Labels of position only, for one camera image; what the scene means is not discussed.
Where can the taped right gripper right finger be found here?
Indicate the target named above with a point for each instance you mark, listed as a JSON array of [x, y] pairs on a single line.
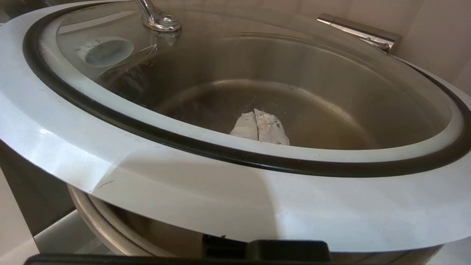
[[272, 130]]

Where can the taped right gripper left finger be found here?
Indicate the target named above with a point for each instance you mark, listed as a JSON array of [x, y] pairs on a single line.
[[246, 127]]

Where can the glass lid with white rim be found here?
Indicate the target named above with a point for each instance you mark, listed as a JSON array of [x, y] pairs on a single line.
[[184, 198]]

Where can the white pot with steel insert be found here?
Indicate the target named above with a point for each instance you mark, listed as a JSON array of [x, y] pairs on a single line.
[[154, 239]]

